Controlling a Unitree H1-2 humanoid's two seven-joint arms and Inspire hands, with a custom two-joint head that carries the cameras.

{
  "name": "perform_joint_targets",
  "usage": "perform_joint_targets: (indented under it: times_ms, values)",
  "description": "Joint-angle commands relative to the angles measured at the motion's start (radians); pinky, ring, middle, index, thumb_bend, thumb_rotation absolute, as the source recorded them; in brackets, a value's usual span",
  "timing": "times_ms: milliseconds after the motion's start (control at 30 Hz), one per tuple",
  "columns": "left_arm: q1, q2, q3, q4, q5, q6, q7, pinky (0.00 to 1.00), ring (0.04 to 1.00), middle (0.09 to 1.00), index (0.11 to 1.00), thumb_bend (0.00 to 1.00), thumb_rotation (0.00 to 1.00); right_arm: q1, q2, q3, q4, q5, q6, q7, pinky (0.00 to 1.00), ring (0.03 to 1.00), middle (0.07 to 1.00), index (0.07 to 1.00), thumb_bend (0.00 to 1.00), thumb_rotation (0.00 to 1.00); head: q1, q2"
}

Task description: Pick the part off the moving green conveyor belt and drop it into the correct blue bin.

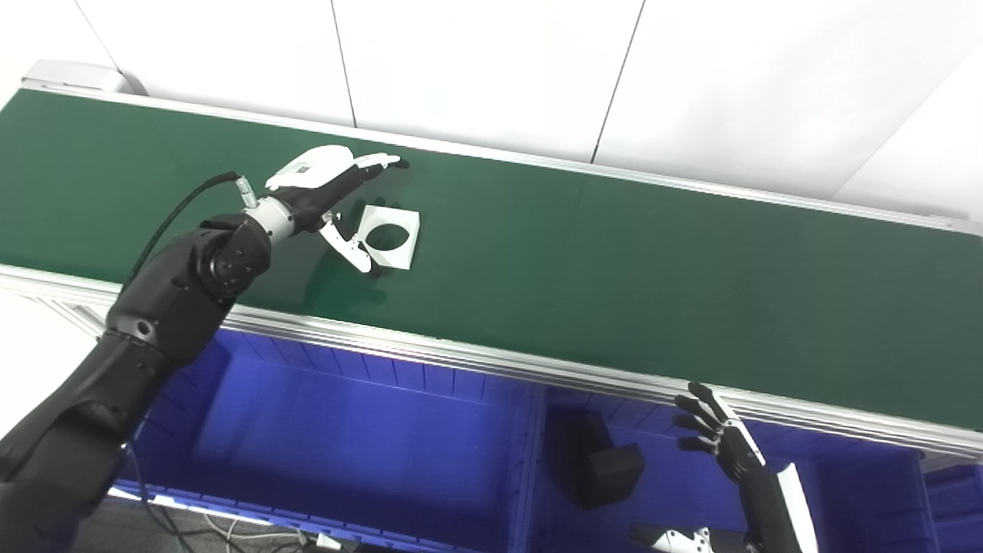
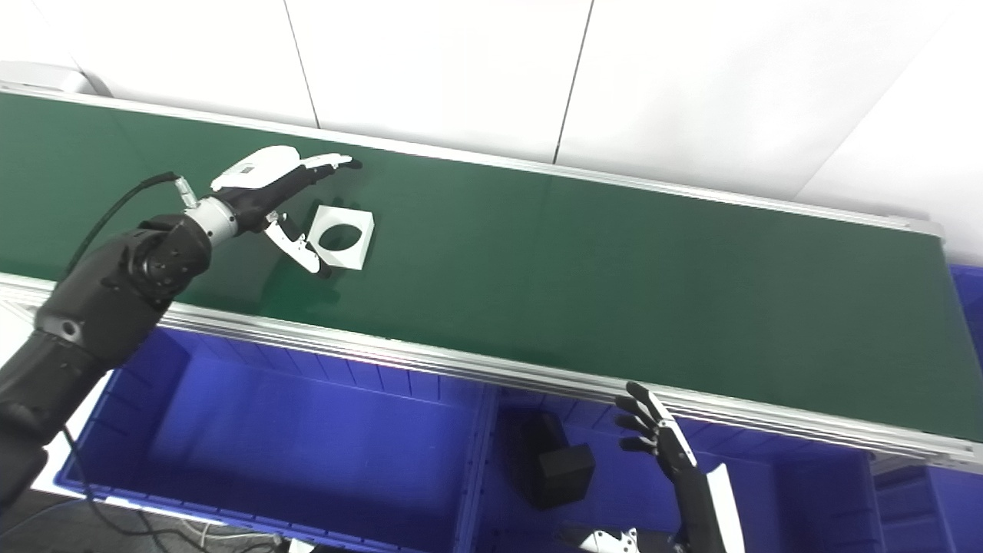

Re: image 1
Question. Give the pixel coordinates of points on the green conveyor belt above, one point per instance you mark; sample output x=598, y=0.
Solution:
x=461, y=361
x=614, y=284

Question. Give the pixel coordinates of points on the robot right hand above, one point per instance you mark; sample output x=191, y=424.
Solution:
x=768, y=499

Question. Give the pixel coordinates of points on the aluminium conveyor leg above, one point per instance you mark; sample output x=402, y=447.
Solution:
x=77, y=319

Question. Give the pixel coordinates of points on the black cube part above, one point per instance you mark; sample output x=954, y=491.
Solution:
x=614, y=476

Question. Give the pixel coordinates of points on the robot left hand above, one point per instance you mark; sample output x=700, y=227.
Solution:
x=311, y=173

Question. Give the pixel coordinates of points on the blue plastic bin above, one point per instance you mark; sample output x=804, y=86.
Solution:
x=960, y=514
x=345, y=445
x=860, y=499

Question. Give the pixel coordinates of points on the white power adapter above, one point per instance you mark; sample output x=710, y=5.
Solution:
x=328, y=541

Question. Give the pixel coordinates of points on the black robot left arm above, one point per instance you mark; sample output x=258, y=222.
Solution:
x=153, y=322

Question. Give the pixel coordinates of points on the white square part round hole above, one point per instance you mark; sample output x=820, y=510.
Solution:
x=401, y=259

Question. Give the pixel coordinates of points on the grey conveyor end housing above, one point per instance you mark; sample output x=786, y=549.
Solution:
x=77, y=77

